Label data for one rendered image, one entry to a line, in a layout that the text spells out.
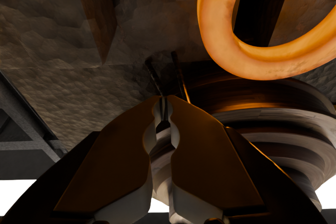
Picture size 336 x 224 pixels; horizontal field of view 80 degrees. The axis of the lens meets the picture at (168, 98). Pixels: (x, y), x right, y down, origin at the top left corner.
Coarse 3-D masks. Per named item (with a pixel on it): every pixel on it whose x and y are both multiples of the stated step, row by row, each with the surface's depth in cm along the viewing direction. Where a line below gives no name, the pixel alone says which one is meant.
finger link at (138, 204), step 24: (120, 120) 10; (144, 120) 10; (96, 144) 8; (120, 144) 8; (144, 144) 9; (96, 168) 7; (120, 168) 7; (144, 168) 7; (72, 192) 6; (96, 192) 6; (120, 192) 6; (144, 192) 7; (72, 216) 6; (96, 216) 6; (120, 216) 7
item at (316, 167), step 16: (240, 128) 30; (256, 128) 30; (272, 128) 30; (288, 128) 30; (304, 128) 32; (256, 144) 31; (272, 144) 31; (288, 144) 32; (304, 144) 32; (320, 144) 32; (160, 160) 35; (272, 160) 31; (288, 160) 32; (304, 160) 32; (320, 160) 35; (160, 176) 38; (320, 176) 36; (160, 192) 41
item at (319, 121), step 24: (192, 96) 34; (216, 96) 32; (240, 96) 31; (264, 96) 31; (288, 96) 32; (312, 96) 35; (240, 120) 30; (264, 120) 30; (288, 120) 30; (312, 120) 30
